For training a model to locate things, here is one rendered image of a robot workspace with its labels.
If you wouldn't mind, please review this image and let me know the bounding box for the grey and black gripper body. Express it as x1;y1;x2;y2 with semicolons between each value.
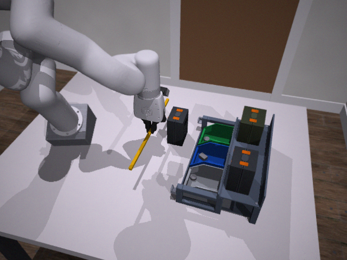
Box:
133;91;165;122

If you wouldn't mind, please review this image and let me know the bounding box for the yellow bar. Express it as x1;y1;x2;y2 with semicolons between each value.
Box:
128;99;169;170

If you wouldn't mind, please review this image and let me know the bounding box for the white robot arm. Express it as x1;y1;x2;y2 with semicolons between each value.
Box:
0;0;170;137

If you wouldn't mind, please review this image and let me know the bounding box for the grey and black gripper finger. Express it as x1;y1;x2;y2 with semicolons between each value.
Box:
151;114;166;134
142;119;151;133

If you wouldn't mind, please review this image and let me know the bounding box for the blue open bin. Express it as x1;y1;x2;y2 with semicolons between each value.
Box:
190;142;229;169

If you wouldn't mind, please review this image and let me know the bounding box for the green open bin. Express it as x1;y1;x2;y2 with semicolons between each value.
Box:
198;123;234;146

